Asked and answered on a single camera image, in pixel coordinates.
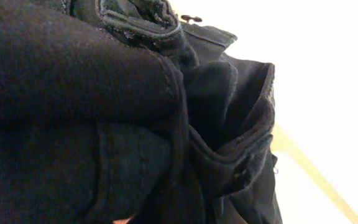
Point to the black garment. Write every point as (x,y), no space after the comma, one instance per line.
(118,110)

